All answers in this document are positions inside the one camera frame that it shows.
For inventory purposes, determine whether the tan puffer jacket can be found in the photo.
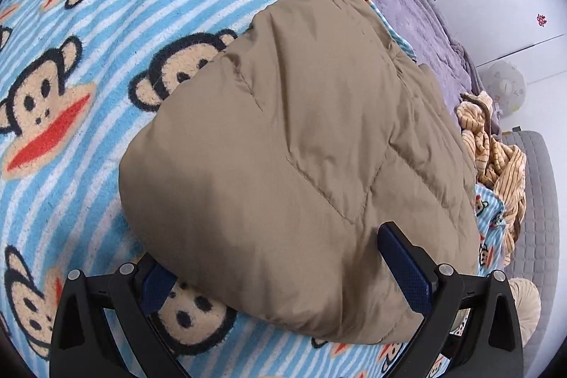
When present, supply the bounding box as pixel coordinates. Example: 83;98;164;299
119;0;479;343

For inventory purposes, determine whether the white round patterned pillow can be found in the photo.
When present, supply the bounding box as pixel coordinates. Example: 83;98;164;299
479;61;527;117

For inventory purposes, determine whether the blue striped monkey blanket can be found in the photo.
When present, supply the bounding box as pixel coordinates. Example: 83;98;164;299
0;0;509;378

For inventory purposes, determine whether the purple bed sheet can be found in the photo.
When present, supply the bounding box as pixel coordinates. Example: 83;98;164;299
371;0;483;116

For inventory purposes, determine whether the grey quilted headboard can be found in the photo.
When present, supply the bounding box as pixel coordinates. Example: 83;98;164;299
503;129;559;355

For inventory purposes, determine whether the cream round ruffled cushion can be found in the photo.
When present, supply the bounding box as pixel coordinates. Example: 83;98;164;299
509;278;541;346

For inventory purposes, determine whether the beige striped crumpled garment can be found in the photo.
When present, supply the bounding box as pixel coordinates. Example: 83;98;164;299
455;91;527;266

